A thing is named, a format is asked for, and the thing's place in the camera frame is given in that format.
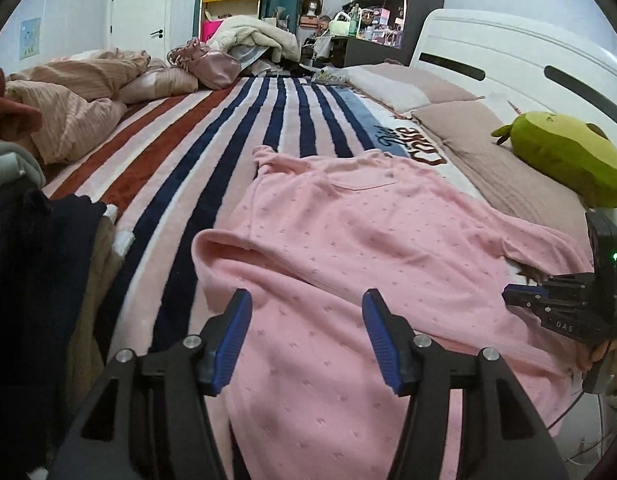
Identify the green avocado plush toy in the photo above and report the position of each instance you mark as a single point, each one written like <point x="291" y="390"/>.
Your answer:
<point x="568" y="155"/>

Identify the magenta box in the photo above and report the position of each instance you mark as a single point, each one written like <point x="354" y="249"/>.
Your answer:
<point x="211" y="30"/>

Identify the mannequin head with wig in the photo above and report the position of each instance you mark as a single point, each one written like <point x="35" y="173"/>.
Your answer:
<point x="312" y="6"/>

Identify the white bed headboard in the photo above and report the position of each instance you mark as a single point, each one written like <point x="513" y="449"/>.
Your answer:
<point x="508" y="45"/>

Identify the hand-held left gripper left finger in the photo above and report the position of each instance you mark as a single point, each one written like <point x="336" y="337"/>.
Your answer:
<point x="232" y="342"/>

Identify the striped fleece blanket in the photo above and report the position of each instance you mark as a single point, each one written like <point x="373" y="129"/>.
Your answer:
<point x="213" y="125"/>

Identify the pink satin bag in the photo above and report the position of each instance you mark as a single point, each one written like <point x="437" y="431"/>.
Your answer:
<point x="213" y="67"/>

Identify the pink dotted garment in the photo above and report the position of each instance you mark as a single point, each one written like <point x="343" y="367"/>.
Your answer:
<point x="338" y="260"/>

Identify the dark red cloth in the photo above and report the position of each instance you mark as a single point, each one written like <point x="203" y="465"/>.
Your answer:
<point x="8" y="105"/>

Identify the dusty pink ribbed pillow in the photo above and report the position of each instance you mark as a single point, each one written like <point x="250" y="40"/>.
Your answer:
<point x="498" y="160"/>

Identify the small wall poster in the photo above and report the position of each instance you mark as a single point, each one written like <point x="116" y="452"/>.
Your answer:
<point x="30" y="37"/>

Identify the beige fuzzy cloth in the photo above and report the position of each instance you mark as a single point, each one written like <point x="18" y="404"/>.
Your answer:
<point x="96" y="285"/>

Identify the cream blanket pile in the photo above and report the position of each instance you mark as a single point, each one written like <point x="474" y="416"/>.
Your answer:
<point x="253" y="35"/>

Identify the pink striped duvet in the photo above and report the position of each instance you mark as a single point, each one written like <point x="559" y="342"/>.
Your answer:
<point x="73" y="100"/>

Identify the light green handbag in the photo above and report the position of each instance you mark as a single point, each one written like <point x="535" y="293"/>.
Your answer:
<point x="340" y="26"/>

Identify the dark navy clothes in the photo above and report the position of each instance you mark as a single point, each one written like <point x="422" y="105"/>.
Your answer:
<point x="33" y="285"/>

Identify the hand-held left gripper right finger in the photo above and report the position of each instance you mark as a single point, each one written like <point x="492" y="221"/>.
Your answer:
<point x="383" y="345"/>

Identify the white door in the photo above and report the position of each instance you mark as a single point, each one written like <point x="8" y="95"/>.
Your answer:
<point x="138" y="5"/>

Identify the pink and white pillow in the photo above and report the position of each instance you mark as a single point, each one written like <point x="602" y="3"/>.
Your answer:
<point x="398" y="85"/>

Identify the grey cloth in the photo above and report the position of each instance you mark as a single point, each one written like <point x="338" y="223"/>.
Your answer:
<point x="13" y="160"/>

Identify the clear plastic bag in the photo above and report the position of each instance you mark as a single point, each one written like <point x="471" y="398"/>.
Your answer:
<point x="328" y="75"/>

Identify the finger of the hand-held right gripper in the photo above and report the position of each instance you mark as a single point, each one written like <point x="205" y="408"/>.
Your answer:
<point x="568" y="282"/>
<point x="543" y="307"/>

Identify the yellow shelf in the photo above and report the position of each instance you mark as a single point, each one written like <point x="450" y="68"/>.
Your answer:
<point x="231" y="2"/>

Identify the person's right hand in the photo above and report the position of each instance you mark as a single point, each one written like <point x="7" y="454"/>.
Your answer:
<point x="599" y="354"/>

